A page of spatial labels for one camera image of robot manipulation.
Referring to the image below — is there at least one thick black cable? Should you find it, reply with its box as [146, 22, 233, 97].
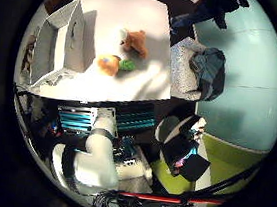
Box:
[186, 158, 264, 207]

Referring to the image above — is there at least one equipment rack with teal lights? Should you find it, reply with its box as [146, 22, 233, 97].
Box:
[55, 100, 158, 141]

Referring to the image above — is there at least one white open box container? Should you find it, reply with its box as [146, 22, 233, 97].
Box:
[28, 0, 103, 92]

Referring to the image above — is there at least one person in dark clothes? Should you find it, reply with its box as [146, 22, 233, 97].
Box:
[149, 110, 217, 185]

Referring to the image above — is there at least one grey clothes pile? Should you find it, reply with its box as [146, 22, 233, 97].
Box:
[164, 34, 210, 103]

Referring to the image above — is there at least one red cable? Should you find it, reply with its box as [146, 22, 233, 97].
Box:
[117, 188, 226, 207]

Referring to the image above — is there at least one green small plush toy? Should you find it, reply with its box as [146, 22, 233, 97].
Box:
[117, 57, 138, 73]

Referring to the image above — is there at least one brown plush bear toy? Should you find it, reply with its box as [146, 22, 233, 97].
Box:
[118, 27, 152, 60]

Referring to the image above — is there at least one orange round plush toy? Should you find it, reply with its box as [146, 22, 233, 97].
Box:
[95, 53, 122, 78]

